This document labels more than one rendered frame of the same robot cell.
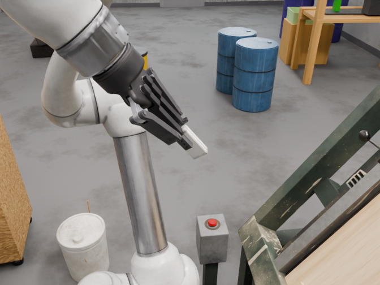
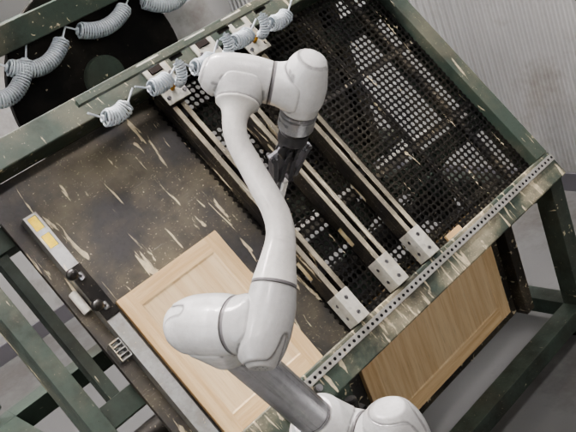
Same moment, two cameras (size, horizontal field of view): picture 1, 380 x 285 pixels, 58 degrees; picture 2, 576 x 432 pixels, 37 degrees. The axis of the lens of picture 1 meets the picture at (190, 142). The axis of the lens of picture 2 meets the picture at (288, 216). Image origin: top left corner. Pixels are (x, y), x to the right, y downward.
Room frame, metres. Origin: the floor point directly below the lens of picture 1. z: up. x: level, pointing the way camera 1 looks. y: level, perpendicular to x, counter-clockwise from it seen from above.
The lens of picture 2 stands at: (1.52, 1.84, 2.47)
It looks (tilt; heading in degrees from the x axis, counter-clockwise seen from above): 23 degrees down; 241
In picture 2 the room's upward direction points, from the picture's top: 22 degrees counter-clockwise
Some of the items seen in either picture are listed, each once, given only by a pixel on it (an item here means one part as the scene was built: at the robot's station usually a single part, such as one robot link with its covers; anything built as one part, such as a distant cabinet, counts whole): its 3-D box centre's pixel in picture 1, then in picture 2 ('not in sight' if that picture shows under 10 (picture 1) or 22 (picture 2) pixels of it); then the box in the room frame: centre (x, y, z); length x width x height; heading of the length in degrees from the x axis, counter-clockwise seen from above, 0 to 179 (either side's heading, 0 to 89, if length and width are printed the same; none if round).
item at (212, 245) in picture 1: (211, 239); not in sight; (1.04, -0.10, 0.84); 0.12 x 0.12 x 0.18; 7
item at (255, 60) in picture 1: (244, 67); not in sight; (4.41, -0.73, 0.42); 1.08 x 0.66 x 0.83; 5
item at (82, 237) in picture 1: (84, 242); not in sight; (1.55, 0.70, 0.24); 0.32 x 0.30 x 0.47; 5
